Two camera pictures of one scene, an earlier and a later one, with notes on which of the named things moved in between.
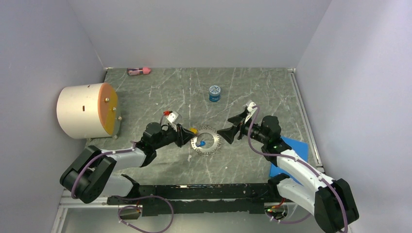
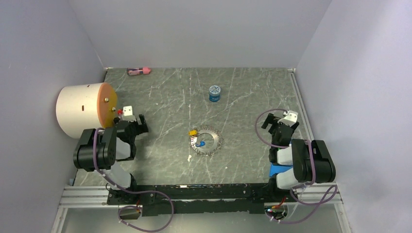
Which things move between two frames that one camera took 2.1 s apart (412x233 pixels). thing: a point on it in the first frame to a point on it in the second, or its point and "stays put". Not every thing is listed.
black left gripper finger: [183, 135] to [144, 127]
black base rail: [207, 198] stays put
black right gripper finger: [237, 120] to [270, 119]
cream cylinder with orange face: [88, 110] stays put
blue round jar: [214, 93] stays put
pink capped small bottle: [133, 71] stays put
